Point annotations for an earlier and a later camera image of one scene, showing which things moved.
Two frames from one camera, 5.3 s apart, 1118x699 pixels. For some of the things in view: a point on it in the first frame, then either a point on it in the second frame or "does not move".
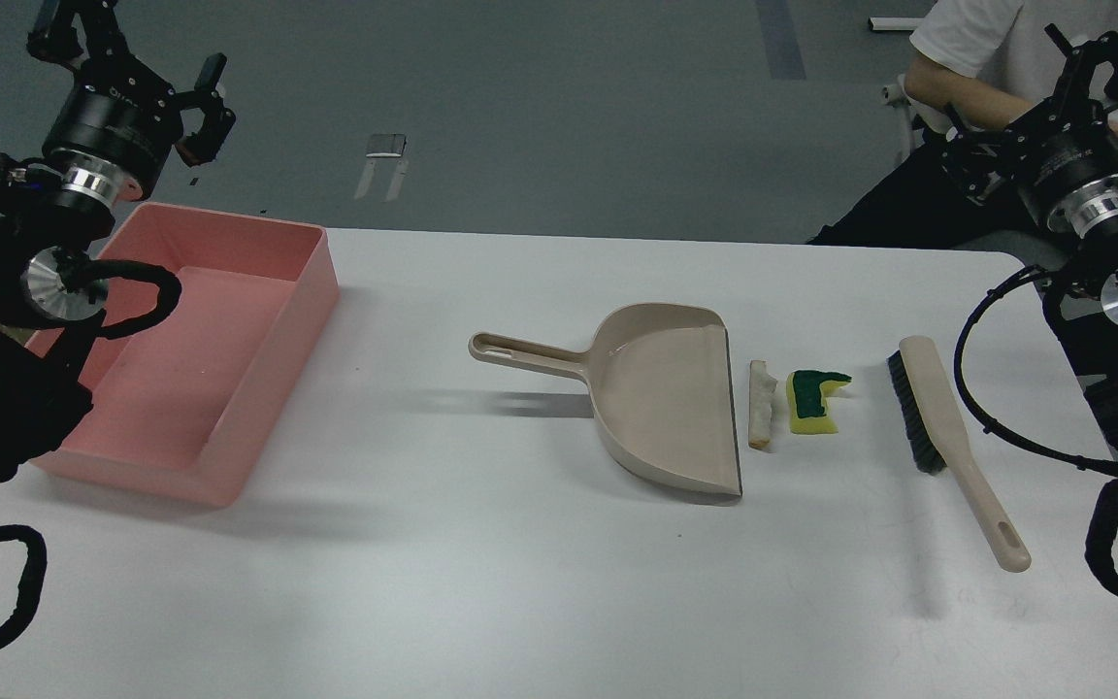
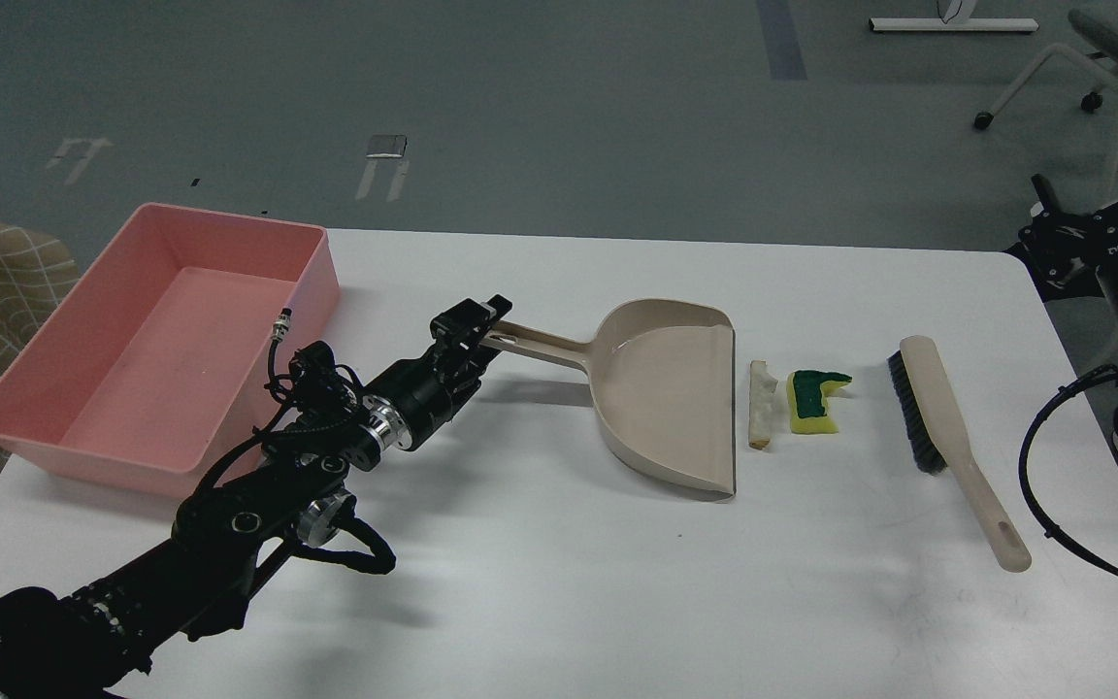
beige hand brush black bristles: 939,436 does not move
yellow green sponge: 807,392 does not move
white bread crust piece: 762,384 does not move
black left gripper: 118,120 -> 413,396
